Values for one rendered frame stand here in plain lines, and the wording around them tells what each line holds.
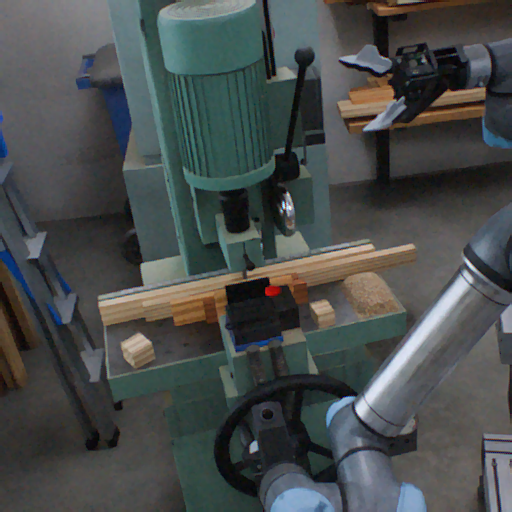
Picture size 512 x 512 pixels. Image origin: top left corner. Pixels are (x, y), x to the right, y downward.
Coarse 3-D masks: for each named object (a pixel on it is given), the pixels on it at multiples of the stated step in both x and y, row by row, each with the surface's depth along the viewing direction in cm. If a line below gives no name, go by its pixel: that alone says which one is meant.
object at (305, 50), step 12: (300, 48) 120; (300, 60) 120; (312, 60) 121; (300, 72) 125; (300, 84) 128; (300, 96) 131; (288, 132) 143; (288, 144) 147; (276, 156) 155; (288, 156) 151; (276, 168) 154; (288, 168) 154; (276, 180) 157
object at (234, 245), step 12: (216, 216) 152; (216, 228) 154; (252, 228) 145; (228, 240) 142; (240, 240) 142; (252, 240) 142; (228, 252) 142; (240, 252) 143; (252, 252) 143; (228, 264) 145; (240, 264) 144
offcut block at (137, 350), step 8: (136, 336) 141; (128, 344) 139; (136, 344) 139; (144, 344) 138; (128, 352) 138; (136, 352) 137; (144, 352) 138; (152, 352) 139; (128, 360) 140; (136, 360) 138; (144, 360) 139
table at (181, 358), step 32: (320, 288) 154; (160, 320) 151; (352, 320) 144; (384, 320) 144; (160, 352) 142; (192, 352) 141; (224, 352) 140; (320, 352) 145; (128, 384) 139; (160, 384) 140; (224, 384) 136
